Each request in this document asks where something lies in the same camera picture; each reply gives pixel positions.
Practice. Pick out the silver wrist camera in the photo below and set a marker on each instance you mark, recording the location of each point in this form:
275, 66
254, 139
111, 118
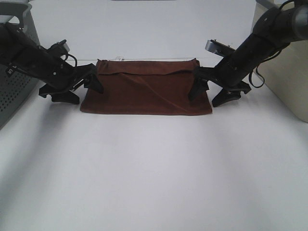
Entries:
218, 48
62, 45

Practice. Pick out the grey perforated plastic basket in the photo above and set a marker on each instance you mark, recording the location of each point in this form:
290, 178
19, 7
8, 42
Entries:
15, 89

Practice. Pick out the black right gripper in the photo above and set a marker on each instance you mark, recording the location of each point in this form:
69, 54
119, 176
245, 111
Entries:
231, 70

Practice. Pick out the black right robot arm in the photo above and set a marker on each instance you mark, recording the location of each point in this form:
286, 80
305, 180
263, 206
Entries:
275, 30

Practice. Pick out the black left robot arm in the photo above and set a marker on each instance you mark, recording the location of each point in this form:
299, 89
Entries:
12, 41

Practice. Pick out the brown towel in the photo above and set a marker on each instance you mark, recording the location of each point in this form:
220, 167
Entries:
146, 88

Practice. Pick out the beige storage box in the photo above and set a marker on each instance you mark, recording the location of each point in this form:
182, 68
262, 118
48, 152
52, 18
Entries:
287, 77

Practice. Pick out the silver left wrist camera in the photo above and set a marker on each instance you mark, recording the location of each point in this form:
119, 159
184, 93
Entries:
62, 45

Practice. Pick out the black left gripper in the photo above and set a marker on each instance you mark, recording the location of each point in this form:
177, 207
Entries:
60, 76

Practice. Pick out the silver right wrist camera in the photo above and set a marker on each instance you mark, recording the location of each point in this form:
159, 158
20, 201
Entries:
218, 48

